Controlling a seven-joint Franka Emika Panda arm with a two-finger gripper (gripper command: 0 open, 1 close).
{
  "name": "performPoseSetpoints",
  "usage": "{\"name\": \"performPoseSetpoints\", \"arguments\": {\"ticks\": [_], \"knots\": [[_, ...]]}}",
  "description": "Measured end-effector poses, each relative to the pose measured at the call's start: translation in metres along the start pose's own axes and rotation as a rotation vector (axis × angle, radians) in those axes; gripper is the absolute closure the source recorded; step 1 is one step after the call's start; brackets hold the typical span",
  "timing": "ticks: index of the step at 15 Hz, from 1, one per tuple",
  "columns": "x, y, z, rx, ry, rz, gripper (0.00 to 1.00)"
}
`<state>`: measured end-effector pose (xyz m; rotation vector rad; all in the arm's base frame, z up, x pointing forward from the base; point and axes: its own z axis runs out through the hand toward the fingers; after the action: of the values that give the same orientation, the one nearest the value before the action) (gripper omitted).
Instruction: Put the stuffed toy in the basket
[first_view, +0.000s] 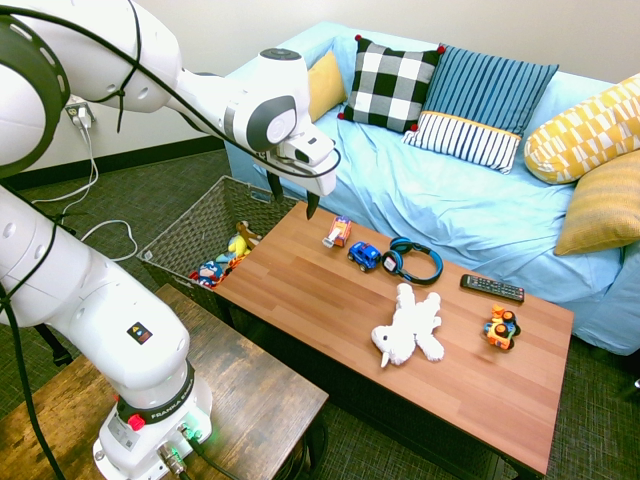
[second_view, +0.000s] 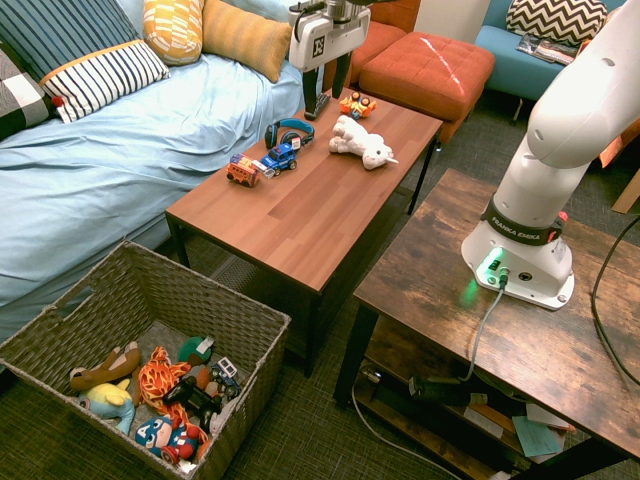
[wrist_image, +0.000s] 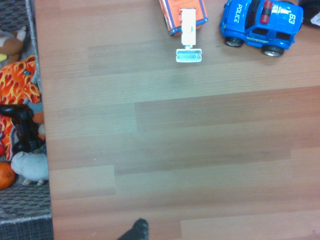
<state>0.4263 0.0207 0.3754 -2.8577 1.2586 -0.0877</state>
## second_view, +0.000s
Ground orange yellow toy robot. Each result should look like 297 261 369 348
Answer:
339 91 378 121

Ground mustard ribbed pillow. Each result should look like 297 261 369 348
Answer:
201 0 294 84

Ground Captain America plush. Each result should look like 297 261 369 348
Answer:
134 414 210 465

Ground white floor cable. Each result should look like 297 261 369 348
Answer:
351 384 461 480

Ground black TV remote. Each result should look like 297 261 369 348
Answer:
304 92 332 122

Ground blue black headphones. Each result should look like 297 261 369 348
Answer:
263 118 316 151

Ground blue toy truck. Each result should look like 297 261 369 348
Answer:
260 142 299 177

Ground teal paper envelope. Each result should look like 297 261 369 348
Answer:
510 414 564 457

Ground black power adapter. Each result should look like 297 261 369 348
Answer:
408 375 474 407

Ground reddish wood coffee table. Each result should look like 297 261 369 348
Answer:
164 84 444 379

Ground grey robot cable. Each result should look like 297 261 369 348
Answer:
457 272 509 384

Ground dark toy monster truck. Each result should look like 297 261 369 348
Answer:
207 356 242 401

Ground teal blue sofa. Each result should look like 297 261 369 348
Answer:
473 0 626 104

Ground light wooden furniture piece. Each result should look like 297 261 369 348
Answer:
612 169 640 215

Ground black game controller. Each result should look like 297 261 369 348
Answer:
162 375 225 426

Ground brown dog plush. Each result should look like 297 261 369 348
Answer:
68 341 144 394

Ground black thick cable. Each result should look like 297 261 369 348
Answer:
591 214 640 389

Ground grey woven wicker basket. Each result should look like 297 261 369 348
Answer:
0 240 292 480

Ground orange tufted ottoman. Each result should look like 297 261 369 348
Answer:
358 31 496 144

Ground rustic brown wood table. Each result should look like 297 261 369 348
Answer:
332 168 640 480

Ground black white chevron pillow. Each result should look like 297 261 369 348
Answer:
505 0 609 49

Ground orange armchair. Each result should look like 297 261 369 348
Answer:
322 0 422 95

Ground bed with light blue sheet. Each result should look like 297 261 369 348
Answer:
0 0 326 346

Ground yellow blue plush toy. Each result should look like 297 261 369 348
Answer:
77 378 137 436

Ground orange flame plush toy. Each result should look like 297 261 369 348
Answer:
137 346 192 426

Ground white stuffed unicorn toy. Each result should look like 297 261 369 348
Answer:
328 114 400 171

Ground glossy magazines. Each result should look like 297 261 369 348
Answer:
514 33 584 65

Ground white navy striped pillow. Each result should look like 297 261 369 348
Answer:
39 39 171 124

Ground dark blue striped pillow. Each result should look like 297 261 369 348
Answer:
0 0 144 84

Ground black white checked pillow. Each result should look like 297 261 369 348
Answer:
0 47 59 141

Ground green round plush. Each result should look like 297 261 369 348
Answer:
177 335 215 366

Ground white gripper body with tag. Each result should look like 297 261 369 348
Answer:
288 2 373 72

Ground yellow white patterned pillow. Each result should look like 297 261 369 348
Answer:
142 0 205 67

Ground orange toy bus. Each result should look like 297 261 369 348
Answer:
225 153 262 189

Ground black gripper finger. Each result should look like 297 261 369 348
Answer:
331 51 354 100
301 66 322 121

